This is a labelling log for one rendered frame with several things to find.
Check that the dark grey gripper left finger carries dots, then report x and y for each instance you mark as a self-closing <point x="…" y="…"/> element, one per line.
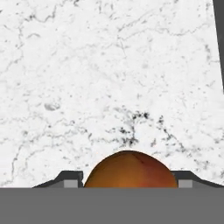
<point x="70" y="178"/>

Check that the orange red peach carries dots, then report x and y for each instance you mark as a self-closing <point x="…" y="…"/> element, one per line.
<point x="129" y="170"/>

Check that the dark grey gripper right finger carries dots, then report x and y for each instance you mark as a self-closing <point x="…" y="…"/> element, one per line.
<point x="186" y="178"/>

